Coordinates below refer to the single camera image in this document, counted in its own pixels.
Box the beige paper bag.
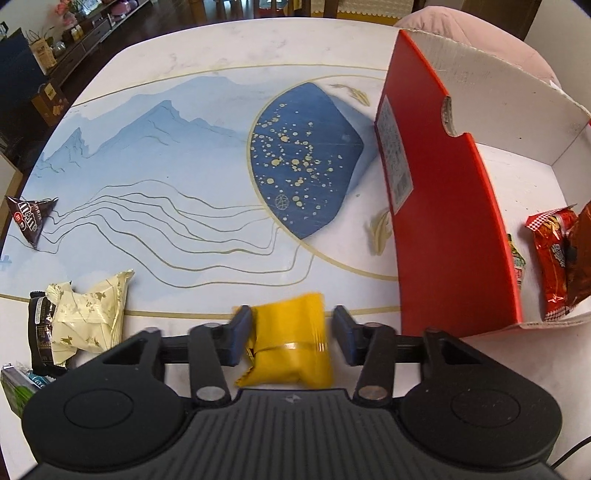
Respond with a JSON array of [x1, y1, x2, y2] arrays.
[[28, 39, 57, 70]]

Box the wooden television cabinet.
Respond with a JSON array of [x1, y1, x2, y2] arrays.
[[46, 0, 153, 84]]

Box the brown-red snack packet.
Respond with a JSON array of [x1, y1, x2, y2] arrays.
[[564, 200, 591, 308]]

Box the black appliance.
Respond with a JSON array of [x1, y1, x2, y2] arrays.
[[0, 28, 47, 153]]

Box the red cardboard box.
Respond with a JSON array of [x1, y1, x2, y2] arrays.
[[374, 28, 591, 340]]

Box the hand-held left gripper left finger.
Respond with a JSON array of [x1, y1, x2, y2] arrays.
[[102, 305, 254, 409]]

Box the yellow cartoon snack packet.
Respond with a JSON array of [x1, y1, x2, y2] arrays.
[[507, 233, 528, 292]]

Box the dark triangular chocolate packet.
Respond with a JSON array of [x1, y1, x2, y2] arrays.
[[6, 195, 60, 250]]

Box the brown paper bag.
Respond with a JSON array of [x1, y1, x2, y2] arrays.
[[31, 83, 70, 126]]

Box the black snack packet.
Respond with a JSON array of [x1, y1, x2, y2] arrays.
[[28, 291, 70, 377]]

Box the pale gold star packet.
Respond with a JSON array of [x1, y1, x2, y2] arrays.
[[46, 270, 134, 365]]

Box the green biscuit packet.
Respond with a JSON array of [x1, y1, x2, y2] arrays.
[[0, 374, 40, 420]]

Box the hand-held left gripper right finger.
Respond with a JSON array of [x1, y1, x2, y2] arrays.
[[332, 304, 483, 409]]

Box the red snack packet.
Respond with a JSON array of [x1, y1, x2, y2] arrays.
[[525, 208, 579, 322]]

